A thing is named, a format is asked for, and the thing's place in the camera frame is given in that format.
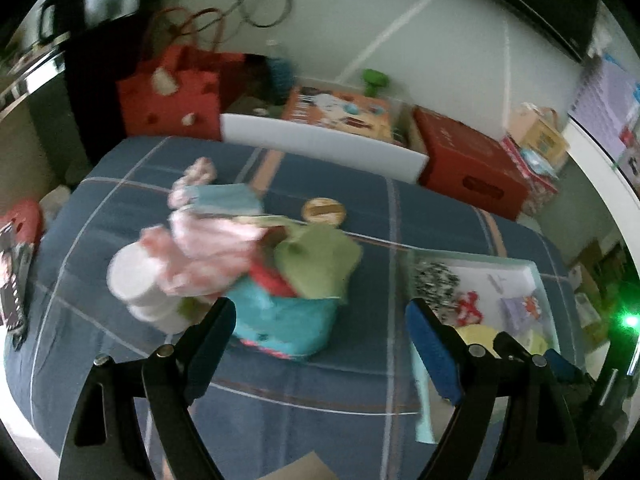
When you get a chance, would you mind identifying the teal plastic jar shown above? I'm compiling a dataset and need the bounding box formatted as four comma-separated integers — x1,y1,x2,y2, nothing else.
227,275,343,361

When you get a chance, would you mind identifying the round wooden lid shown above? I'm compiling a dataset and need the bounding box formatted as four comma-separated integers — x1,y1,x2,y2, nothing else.
301,198,348,226

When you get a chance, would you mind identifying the brown cardboard box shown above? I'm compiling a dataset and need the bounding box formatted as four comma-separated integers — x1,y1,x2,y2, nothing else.
570,240,631,361

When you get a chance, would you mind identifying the blue soap bottle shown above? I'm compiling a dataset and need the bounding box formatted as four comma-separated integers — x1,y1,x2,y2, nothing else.
265,40,296,101

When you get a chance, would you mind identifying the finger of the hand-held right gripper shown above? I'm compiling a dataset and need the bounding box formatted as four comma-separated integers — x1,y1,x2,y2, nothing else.
542,347,596,396

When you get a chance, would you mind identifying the light blue face mask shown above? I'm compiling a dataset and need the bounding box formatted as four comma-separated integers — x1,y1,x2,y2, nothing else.
187,185,263,218

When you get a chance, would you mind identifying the red white patterned box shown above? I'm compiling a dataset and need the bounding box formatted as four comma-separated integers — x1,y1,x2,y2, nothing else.
500,135,561,216

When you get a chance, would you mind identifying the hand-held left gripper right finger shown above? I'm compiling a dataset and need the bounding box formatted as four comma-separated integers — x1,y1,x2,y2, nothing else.
405,297,583,480

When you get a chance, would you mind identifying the light green cloth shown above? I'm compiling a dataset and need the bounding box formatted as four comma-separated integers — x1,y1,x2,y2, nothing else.
274,225,362,301

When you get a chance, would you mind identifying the white curved desk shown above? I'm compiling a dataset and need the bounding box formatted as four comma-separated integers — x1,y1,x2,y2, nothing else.
562,115,640,261

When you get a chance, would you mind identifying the colourful toy box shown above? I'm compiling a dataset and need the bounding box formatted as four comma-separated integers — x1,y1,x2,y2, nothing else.
281,85,393,143

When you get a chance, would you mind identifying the red felt handbag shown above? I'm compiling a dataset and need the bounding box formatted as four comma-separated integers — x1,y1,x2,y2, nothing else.
117,7,246,138

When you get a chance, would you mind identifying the blue plaid blanket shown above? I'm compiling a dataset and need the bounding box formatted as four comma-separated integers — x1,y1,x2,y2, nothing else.
2,135,586,480

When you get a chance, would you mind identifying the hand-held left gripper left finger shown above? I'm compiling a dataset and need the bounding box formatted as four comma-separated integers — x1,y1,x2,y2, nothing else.
59,297,237,480

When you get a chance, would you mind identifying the grey cabinet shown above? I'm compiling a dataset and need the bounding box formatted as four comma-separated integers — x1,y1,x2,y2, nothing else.
0,35,96,221

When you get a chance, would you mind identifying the yellow sponge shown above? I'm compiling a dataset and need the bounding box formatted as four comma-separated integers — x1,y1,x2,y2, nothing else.
452,324,548,361

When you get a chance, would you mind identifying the black kitchen appliance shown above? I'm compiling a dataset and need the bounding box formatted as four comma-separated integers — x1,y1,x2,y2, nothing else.
40,0,146,46

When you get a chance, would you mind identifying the red cardboard box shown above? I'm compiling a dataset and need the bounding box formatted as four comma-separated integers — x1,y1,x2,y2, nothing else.
412,106,531,221

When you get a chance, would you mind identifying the beige gift box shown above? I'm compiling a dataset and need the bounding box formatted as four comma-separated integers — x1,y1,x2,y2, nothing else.
510,102,571,168

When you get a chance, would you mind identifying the pink white fuzzy cloth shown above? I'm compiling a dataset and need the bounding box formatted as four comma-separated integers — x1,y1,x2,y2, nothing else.
140,157,273,297

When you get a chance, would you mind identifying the white plastic bottle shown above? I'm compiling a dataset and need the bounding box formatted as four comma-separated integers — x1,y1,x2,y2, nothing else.
107,242,201,336

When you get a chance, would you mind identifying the leopard print scrunchie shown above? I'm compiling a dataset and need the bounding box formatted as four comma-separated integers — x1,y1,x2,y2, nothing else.
412,259,461,318

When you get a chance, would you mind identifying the teal box tray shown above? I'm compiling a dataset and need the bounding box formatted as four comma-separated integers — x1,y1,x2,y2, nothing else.
407,250,561,446

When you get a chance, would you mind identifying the light blue packet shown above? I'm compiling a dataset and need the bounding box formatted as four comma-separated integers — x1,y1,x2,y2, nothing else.
520,147,556,176

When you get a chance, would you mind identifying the purple cartoon packet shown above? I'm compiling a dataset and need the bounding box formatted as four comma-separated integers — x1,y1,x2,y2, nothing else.
500,295,548,333

